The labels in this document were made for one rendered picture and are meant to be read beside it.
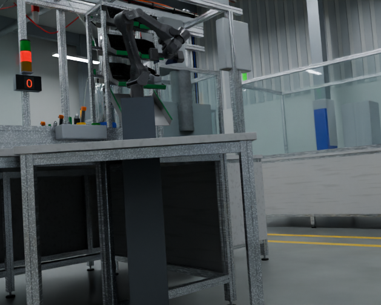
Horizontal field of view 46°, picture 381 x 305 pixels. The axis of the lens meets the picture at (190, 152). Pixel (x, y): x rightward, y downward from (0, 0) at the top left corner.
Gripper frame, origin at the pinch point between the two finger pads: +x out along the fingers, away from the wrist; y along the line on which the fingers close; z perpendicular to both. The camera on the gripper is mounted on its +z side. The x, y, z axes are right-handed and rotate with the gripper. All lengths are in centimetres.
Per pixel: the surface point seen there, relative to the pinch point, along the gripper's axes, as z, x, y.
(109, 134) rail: -38, 5, 32
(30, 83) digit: -6, 20, 62
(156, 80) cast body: -5.0, 12.9, -1.3
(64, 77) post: 49, 116, 18
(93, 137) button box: -42, -3, 43
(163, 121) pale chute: -26.0, 18.6, -4.1
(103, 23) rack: 26.4, 12.2, 23.6
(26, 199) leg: -69, -12, 74
